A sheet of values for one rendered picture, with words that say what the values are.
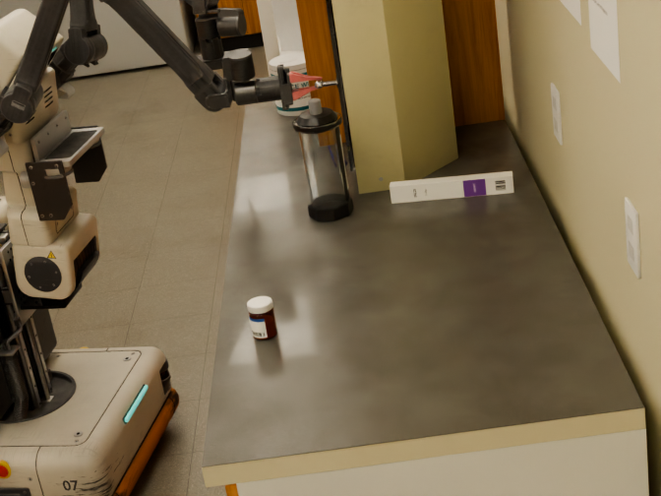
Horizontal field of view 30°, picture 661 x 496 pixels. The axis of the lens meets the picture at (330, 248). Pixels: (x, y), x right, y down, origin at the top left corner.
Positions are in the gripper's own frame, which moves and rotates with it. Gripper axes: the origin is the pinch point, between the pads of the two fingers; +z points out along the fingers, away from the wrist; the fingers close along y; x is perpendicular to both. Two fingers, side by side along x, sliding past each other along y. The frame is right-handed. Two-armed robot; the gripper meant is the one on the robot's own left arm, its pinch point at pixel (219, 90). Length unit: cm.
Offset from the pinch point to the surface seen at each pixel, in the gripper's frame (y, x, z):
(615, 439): 68, -150, 21
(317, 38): 27.6, -9.0, -12.1
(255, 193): 7.8, -36.0, 16.1
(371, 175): 36, -46, 12
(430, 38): 54, -36, -15
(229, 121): -33, 315, 110
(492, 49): 71, -9, -3
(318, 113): 27, -56, -8
